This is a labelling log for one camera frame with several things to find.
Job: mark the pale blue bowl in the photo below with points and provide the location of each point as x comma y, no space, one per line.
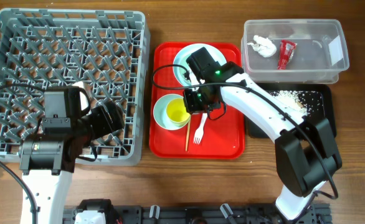
160,114

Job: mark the black food waste tray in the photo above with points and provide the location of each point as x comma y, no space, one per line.
317,98

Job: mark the rice food waste pile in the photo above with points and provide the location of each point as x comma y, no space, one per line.
291,99

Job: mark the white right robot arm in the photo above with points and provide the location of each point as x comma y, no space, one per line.
306,152

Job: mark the red snack wrapper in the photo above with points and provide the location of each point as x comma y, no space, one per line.
287,49

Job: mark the wooden chopstick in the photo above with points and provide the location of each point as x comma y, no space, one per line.
188,134

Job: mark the clear plastic bin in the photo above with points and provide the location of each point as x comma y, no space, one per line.
311,61

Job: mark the white tissue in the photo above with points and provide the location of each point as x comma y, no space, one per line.
265,47

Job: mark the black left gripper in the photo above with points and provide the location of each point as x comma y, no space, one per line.
114,114

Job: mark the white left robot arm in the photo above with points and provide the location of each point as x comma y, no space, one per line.
47,159

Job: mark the grey dishwasher rack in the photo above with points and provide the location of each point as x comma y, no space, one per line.
107,51

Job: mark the white plastic fork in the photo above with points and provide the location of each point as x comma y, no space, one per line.
198,135

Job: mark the yellow plastic cup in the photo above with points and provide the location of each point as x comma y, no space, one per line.
176,112

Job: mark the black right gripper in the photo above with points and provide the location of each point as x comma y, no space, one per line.
193,107

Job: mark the white label sticker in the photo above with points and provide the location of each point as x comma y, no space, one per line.
335,50

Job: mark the red plastic tray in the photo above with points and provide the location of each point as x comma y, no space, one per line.
223,138

